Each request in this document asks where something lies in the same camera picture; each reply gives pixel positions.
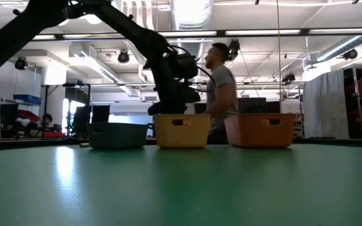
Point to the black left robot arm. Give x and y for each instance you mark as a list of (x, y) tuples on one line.
[(130, 29)]

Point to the yellow plastic bin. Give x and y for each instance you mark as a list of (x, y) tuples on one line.
[(181, 135)]

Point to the person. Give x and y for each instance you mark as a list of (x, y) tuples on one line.
[(46, 120), (223, 81)]

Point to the dark teal plastic bin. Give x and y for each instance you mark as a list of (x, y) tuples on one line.
[(116, 136)]

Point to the small black monitor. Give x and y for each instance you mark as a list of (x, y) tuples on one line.
[(100, 113)]

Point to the large black monitor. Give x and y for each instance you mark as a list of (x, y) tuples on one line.
[(253, 105)]

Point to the orange plastic bin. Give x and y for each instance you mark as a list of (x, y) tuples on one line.
[(259, 132)]

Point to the small silver battery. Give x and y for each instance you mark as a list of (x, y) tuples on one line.
[(84, 145)]

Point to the blue storage crate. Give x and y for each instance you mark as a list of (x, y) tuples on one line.
[(27, 99)]

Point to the white curtain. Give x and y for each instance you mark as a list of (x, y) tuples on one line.
[(325, 103)]

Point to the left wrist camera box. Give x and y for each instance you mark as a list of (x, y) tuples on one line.
[(191, 94)]

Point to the silver ventilation duct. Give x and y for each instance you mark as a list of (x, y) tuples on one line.
[(192, 12)]

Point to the background black frame station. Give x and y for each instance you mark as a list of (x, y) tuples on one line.
[(74, 85)]

